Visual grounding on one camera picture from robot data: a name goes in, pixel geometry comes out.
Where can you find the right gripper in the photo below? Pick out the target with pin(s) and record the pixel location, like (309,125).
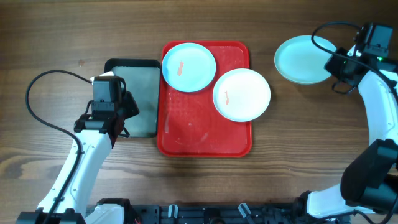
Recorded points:
(331,66)

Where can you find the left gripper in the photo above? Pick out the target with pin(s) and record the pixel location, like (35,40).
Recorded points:
(132,110)

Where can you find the light blue plate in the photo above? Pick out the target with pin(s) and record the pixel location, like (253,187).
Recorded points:
(188,67)
(300,61)

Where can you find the white plate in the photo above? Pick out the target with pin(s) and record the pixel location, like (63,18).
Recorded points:
(241,95)

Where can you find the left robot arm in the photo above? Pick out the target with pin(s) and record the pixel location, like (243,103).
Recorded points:
(93,140)

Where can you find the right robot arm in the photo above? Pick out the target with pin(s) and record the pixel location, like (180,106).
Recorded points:
(366,185)

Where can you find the black water tray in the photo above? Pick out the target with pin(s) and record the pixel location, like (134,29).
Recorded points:
(142,77)

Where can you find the red plastic tray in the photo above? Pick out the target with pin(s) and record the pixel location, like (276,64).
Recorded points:
(189,124)

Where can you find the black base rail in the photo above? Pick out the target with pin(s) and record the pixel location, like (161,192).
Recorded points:
(278,213)

